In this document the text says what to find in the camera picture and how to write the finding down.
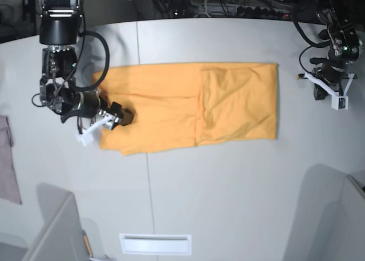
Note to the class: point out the white table slot plate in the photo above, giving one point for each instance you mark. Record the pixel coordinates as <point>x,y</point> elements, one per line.
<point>152,244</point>

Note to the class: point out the grey left bin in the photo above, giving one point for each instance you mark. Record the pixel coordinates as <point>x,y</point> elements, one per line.
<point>61,236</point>

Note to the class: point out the grey bin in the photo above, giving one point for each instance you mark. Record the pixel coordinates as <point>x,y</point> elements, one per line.
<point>340,232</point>
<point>61,236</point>

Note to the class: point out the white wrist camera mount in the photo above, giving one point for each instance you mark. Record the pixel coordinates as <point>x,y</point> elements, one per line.
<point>338,95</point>
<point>86,136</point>

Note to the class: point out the black power strip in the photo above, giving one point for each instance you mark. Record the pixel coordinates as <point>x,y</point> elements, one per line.
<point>261,13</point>

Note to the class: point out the grey right bin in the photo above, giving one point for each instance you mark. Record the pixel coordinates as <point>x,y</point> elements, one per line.
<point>340,232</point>

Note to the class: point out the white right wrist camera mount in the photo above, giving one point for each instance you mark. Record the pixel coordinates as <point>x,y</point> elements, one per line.
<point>86,136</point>

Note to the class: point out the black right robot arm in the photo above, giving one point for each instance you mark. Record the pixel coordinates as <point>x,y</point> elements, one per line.
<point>60,25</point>

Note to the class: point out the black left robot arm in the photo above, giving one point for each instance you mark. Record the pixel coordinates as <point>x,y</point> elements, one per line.
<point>345,47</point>

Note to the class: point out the orange yellow T-shirt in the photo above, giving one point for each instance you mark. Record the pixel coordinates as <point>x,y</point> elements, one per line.
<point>181,105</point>

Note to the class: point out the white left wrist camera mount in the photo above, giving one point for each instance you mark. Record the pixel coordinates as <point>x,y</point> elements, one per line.
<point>338,95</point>

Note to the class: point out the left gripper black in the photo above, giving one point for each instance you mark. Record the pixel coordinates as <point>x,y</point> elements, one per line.
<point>331,72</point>

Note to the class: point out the pink cloth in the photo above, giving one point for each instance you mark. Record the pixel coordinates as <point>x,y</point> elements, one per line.
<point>9,184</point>

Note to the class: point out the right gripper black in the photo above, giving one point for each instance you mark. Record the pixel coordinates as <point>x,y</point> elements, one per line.
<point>87,104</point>

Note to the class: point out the orange pencil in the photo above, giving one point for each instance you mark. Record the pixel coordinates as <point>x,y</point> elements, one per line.
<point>88,246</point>

